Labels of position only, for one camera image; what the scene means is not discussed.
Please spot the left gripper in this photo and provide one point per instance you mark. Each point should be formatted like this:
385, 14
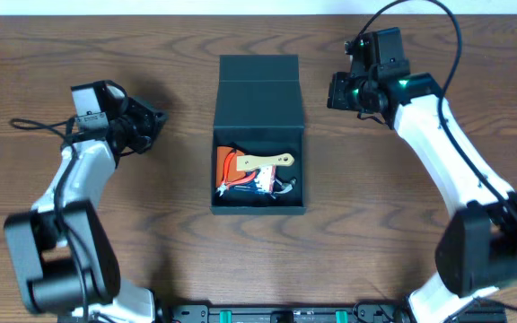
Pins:
149, 119

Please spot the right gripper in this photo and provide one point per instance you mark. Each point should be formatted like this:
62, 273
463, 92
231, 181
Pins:
331, 84

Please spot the red handled pliers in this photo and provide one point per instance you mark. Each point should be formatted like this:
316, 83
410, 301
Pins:
227, 174

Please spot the orange scraper wooden handle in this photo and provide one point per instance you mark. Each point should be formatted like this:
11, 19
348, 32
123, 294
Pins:
250, 162

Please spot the small claw hammer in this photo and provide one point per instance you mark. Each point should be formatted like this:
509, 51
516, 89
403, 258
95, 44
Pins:
281, 188

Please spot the blue precision screwdriver set case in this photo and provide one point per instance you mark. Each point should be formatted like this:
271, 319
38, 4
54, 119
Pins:
262, 184

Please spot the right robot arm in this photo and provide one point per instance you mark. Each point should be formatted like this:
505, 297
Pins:
477, 254

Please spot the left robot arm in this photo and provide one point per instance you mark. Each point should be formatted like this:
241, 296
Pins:
61, 255

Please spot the black open gift box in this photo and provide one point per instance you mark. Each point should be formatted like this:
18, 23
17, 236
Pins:
259, 111

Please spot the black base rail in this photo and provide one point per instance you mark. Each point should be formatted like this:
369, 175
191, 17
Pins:
368, 311

